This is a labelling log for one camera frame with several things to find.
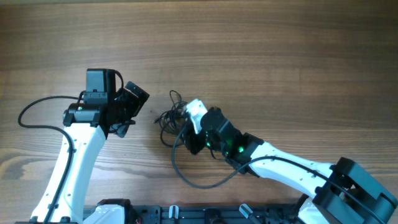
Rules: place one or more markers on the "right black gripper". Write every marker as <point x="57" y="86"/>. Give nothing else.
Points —
<point x="193" y="140"/>

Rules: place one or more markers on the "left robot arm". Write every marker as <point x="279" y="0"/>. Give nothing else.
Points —
<point x="100" y="110"/>

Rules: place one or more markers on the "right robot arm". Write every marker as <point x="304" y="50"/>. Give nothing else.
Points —
<point x="343" y="192"/>

